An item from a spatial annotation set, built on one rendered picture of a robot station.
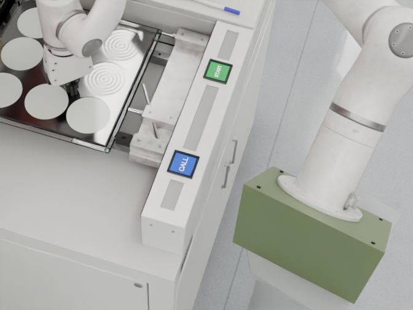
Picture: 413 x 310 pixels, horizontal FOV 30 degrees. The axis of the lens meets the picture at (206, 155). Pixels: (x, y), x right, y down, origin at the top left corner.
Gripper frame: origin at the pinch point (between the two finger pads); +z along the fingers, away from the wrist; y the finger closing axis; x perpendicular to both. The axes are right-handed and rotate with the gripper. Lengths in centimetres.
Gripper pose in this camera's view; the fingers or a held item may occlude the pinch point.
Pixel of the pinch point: (71, 85)
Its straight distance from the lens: 180.3
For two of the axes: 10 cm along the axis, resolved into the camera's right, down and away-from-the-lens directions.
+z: -0.5, 5.2, 8.5
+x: -4.9, -7.6, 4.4
